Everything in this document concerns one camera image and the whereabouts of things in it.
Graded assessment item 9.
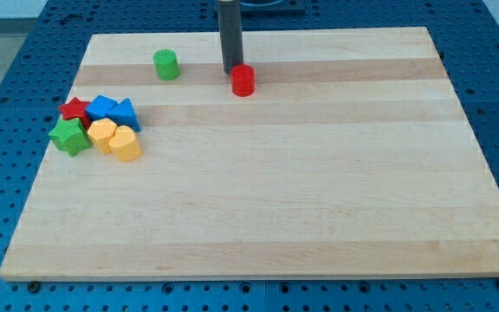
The yellow hexagon block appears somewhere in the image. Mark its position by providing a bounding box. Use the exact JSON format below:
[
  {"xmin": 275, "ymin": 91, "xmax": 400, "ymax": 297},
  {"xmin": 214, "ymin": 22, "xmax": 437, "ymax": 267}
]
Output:
[{"xmin": 87, "ymin": 118, "xmax": 118, "ymax": 154}]

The green cylinder block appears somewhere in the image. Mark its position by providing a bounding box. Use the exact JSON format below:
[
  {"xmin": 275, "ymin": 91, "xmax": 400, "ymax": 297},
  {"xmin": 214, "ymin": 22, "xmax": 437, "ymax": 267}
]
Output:
[{"xmin": 152, "ymin": 49, "xmax": 180, "ymax": 81}]

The red cylinder block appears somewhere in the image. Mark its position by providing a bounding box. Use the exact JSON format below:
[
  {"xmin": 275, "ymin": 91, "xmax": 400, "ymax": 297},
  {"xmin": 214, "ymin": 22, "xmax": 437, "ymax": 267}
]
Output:
[{"xmin": 230, "ymin": 63, "xmax": 256, "ymax": 97}]

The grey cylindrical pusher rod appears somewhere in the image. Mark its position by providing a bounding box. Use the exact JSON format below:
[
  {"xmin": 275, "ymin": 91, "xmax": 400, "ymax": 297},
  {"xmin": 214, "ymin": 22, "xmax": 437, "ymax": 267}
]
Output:
[{"xmin": 217, "ymin": 0, "xmax": 243, "ymax": 75}]

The blue triangle block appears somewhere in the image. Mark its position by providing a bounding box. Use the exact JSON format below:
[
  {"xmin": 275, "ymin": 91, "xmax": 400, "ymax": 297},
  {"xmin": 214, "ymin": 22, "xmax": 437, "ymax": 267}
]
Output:
[{"xmin": 107, "ymin": 98, "xmax": 141, "ymax": 132}]

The blue cube block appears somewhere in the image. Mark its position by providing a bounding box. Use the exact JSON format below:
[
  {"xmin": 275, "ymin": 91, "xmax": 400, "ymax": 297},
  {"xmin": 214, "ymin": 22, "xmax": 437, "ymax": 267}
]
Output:
[{"xmin": 85, "ymin": 95, "xmax": 118, "ymax": 120}]

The wooden board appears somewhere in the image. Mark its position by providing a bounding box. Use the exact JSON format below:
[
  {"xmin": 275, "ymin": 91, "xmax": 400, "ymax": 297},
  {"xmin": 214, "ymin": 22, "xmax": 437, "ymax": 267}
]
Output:
[{"xmin": 0, "ymin": 27, "xmax": 499, "ymax": 282}]

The green star block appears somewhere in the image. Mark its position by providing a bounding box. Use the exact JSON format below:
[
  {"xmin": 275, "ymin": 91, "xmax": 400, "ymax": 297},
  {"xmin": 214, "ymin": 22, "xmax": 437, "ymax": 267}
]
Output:
[{"xmin": 49, "ymin": 118, "xmax": 91, "ymax": 157}]

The red star block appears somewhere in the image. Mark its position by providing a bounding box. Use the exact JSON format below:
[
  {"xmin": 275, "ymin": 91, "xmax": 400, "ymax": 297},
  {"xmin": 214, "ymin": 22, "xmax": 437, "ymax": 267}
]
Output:
[{"xmin": 58, "ymin": 97, "xmax": 91, "ymax": 130}]

